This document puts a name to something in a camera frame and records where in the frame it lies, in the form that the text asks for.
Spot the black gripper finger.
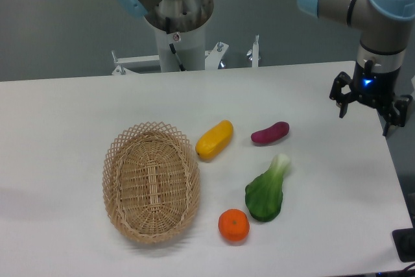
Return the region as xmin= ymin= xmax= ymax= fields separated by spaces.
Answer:
xmin=329 ymin=71 xmax=356 ymax=118
xmin=376 ymin=95 xmax=413 ymax=136

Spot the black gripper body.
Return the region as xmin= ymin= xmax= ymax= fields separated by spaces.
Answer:
xmin=351 ymin=61 xmax=399 ymax=110

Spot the green bok choy vegetable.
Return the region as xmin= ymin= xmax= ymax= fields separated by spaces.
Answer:
xmin=244 ymin=154 xmax=291 ymax=223

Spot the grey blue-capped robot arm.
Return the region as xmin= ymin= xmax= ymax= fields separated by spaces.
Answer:
xmin=117 ymin=0 xmax=414 ymax=128

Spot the purple sweet potato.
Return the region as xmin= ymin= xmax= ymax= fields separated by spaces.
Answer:
xmin=250 ymin=121 xmax=290 ymax=145

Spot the black device at table edge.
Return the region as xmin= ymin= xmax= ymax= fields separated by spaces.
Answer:
xmin=392 ymin=228 xmax=414 ymax=263

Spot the yellow mango fruit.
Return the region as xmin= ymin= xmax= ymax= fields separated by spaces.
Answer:
xmin=195 ymin=120 xmax=233 ymax=160

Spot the orange tangerine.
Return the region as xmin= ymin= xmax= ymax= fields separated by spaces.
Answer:
xmin=218 ymin=209 xmax=250 ymax=242

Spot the woven wicker basket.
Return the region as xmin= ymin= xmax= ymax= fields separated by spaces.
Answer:
xmin=102 ymin=122 xmax=200 ymax=244

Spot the white metal base frame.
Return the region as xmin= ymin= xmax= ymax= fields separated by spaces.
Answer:
xmin=111 ymin=34 xmax=261 ymax=75

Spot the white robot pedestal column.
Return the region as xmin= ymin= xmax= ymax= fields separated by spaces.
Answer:
xmin=154 ymin=25 xmax=206 ymax=73

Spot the black cable on pedestal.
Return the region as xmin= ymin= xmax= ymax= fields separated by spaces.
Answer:
xmin=165 ymin=17 xmax=187 ymax=72

